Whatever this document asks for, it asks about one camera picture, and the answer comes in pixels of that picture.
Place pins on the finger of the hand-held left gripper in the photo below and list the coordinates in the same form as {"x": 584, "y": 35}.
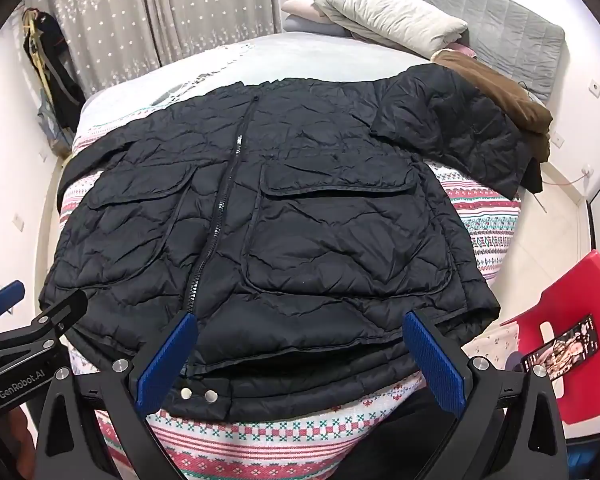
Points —
{"x": 6, "y": 294}
{"x": 55, "y": 312}

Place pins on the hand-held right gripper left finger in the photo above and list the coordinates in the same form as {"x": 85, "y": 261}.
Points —
{"x": 164, "y": 362}

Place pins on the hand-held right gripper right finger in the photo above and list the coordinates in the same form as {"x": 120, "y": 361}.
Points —
{"x": 436, "y": 360}

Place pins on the black quilted puffer jacket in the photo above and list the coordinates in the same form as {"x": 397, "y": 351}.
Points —
{"x": 305, "y": 210}

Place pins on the person's left hand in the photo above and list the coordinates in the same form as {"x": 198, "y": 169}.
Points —
{"x": 16, "y": 432}

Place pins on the person's dark clothing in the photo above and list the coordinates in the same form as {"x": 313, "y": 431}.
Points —
{"x": 410, "y": 427}

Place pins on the smartphone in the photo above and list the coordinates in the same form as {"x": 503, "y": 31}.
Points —
{"x": 565, "y": 347}

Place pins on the pink green patterned blanket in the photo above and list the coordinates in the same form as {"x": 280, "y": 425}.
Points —
{"x": 280, "y": 440}

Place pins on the red plastic chair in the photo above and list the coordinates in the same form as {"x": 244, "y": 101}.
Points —
{"x": 597, "y": 380}

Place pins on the black hanging bag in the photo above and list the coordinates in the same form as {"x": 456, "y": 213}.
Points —
{"x": 55, "y": 60}

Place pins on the brown garment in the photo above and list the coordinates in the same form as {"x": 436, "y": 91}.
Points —
{"x": 510, "y": 97}

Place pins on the small pink cloth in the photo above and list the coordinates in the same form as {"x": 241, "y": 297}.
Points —
{"x": 461, "y": 50}

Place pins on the grey bed sheet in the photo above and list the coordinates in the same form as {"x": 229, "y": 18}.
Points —
{"x": 330, "y": 55}

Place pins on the grey patterned curtain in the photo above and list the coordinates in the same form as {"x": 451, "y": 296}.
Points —
{"x": 155, "y": 0}

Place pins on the grey quilted mat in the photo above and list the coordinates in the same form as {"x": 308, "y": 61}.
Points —
{"x": 505, "y": 30}

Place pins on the cream pillow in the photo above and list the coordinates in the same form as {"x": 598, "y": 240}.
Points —
{"x": 395, "y": 12}

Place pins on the grey folded cloth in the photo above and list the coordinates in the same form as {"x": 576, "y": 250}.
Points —
{"x": 310, "y": 25}

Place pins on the pink folded cloth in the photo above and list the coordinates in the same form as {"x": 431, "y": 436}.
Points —
{"x": 302, "y": 6}

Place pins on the white wall socket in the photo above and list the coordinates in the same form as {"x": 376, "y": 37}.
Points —
{"x": 595, "y": 88}
{"x": 556, "y": 140}
{"x": 587, "y": 171}

